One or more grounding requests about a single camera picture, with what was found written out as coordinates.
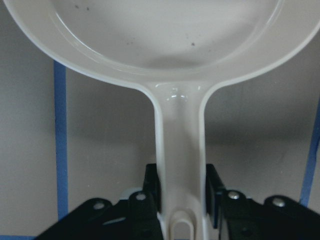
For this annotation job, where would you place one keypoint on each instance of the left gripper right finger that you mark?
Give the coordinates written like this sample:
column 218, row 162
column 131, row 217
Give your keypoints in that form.
column 237, row 217

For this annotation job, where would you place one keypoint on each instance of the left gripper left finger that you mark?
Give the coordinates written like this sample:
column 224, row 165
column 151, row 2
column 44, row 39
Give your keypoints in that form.
column 132, row 218

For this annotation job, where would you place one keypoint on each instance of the beige plastic dustpan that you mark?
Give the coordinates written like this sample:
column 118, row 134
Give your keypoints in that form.
column 178, row 53

